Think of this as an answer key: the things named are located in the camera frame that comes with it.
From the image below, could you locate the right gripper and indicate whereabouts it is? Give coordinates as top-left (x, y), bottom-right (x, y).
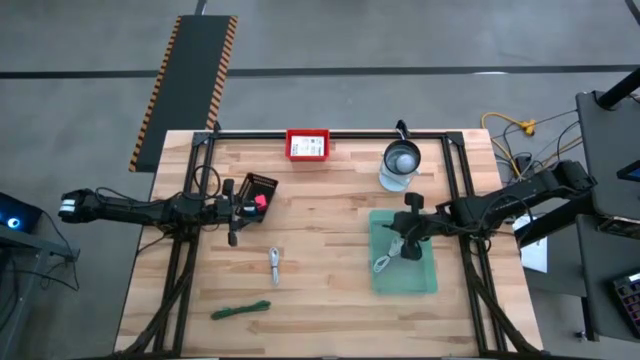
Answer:
top-left (382, 192), bottom-right (444, 261)

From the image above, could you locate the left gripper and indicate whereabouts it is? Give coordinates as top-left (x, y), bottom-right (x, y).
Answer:
top-left (215, 178), bottom-right (264, 248)

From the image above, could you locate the white cable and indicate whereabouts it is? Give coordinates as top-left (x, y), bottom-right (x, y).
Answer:
top-left (268, 246), bottom-right (280, 286)
top-left (373, 237), bottom-right (405, 274)

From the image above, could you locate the black mesh basket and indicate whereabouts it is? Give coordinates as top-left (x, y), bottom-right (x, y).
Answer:
top-left (235, 172), bottom-right (280, 225)

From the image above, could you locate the green cord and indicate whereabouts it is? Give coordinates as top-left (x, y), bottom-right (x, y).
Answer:
top-left (211, 299), bottom-right (272, 321)

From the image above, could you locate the green translucent plastic bin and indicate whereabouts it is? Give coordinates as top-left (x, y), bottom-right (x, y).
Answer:
top-left (368, 208), bottom-right (439, 296)

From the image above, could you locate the red plastic bin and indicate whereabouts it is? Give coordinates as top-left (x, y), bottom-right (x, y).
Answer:
top-left (284, 128), bottom-right (331, 162)

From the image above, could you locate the grey cylindrical container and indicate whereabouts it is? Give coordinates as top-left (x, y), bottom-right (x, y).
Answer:
top-left (378, 139), bottom-right (422, 193)

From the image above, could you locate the white ball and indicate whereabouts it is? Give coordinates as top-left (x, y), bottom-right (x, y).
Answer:
top-left (394, 152), bottom-right (418, 175)

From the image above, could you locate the black power adapter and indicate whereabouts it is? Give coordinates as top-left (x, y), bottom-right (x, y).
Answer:
top-left (514, 153), bottom-right (535, 175)

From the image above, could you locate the white paper sheet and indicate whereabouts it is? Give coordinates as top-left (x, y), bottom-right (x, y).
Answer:
top-left (514, 214), bottom-right (549, 274)

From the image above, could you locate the black hazard-striped floor mat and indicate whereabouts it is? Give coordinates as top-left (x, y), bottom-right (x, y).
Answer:
top-left (128, 14), bottom-right (239, 174)

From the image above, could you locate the dark grey low desk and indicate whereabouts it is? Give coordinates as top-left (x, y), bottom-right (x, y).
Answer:
top-left (574, 214), bottom-right (640, 344)

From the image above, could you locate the black computer with blue light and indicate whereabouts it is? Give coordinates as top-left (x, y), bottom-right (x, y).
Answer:
top-left (0, 192), bottom-right (44, 234)

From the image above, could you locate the grey side table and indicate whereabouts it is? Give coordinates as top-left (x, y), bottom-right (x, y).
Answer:
top-left (0, 222), bottom-right (81, 360)

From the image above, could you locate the black tablet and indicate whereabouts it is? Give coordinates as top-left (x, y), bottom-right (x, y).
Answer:
top-left (617, 159), bottom-right (640, 184)

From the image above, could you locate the black keyboard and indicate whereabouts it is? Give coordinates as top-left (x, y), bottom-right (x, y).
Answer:
top-left (612, 272), bottom-right (640, 337)

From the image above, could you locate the black pole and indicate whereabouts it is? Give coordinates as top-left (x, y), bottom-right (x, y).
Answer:
top-left (597, 67), bottom-right (640, 110)

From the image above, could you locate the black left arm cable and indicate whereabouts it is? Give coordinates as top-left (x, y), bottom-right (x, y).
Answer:
top-left (192, 164), bottom-right (222, 201)

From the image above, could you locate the black aluminium table frame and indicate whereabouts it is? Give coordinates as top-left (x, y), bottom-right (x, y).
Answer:
top-left (114, 128), bottom-right (544, 359)

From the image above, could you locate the yellow floor cable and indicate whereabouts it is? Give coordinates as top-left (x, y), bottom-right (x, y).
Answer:
top-left (480, 111), bottom-right (537, 182)

